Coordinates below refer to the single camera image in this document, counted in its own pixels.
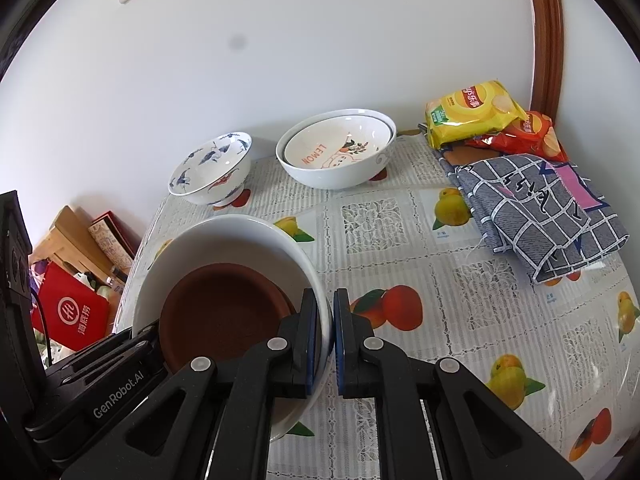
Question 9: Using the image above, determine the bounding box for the red paper bag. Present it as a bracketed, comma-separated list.
[31, 262, 111, 352]

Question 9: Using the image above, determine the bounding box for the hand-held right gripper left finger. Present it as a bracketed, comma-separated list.
[60, 287, 331, 480]

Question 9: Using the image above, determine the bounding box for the rabbit print white bowl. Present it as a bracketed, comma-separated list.
[282, 115, 393, 170]

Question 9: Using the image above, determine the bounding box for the fruit print tablecloth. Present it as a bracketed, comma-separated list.
[112, 132, 640, 480]

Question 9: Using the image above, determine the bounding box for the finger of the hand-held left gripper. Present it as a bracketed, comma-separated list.
[111, 324, 164, 367]

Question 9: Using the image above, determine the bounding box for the brown wooden door frame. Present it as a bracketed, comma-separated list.
[524, 0, 566, 118]

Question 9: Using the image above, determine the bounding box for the plain white bowl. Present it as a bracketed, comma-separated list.
[131, 214, 335, 443]

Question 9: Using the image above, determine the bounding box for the grey checked cloth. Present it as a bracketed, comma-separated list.
[419, 125, 630, 286]

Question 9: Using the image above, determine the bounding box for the red chip bag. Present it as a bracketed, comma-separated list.
[467, 111, 570, 163]

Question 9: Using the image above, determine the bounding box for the patterned box with red edge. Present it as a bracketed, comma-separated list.
[88, 212, 143, 271]

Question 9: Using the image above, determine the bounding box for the brown round plate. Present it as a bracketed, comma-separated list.
[158, 262, 296, 373]

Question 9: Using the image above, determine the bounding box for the blue crane print bowl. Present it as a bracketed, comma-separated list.
[167, 131, 252, 207]

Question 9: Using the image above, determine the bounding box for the yellow chip bag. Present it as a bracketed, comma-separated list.
[425, 80, 527, 150]

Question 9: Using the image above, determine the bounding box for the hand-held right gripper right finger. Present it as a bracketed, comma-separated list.
[333, 287, 576, 480]

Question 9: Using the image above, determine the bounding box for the large white ceramic bowl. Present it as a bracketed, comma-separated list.
[276, 108, 397, 191]

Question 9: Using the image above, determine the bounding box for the black cable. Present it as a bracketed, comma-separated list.
[31, 287, 57, 367]

